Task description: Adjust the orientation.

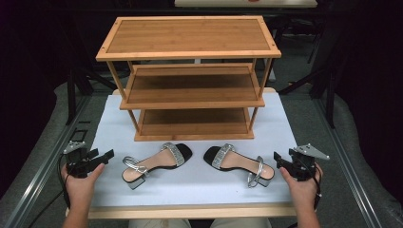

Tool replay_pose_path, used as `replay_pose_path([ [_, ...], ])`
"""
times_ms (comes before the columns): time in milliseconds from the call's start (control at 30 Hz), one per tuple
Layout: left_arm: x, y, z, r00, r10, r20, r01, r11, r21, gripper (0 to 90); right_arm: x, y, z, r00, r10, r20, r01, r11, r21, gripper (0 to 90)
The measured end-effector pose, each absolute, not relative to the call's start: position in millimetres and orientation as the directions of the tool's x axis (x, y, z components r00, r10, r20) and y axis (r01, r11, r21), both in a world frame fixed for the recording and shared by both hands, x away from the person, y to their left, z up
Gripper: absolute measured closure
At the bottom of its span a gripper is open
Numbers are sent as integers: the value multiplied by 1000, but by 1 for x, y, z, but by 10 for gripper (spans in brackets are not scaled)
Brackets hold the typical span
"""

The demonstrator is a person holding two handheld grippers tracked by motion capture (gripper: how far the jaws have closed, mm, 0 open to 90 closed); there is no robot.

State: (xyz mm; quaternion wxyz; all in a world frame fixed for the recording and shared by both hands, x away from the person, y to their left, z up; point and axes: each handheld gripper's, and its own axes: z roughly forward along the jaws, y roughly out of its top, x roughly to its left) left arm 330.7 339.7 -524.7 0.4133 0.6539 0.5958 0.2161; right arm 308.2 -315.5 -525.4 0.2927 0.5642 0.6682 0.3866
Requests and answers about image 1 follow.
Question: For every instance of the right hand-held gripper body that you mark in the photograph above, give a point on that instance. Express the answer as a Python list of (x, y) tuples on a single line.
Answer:
[(305, 164)]

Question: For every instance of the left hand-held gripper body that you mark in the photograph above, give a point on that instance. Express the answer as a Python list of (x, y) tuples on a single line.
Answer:
[(79, 163)]

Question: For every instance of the three-tier wooden shoe rack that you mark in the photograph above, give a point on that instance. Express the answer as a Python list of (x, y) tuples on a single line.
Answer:
[(190, 34)]

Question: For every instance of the person's left hand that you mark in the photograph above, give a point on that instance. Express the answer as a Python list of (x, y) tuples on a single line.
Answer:
[(79, 190)]

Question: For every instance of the person's right hand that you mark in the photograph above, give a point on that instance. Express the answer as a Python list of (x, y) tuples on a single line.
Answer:
[(304, 193)]

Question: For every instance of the black metal stand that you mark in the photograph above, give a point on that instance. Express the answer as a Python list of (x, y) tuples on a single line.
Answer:
[(71, 95), (331, 95)]

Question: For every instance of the light wooden table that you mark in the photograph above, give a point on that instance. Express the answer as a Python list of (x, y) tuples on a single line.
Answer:
[(190, 211)]

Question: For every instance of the aluminium rail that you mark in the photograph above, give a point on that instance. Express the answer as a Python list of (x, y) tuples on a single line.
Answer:
[(41, 177), (348, 177)]

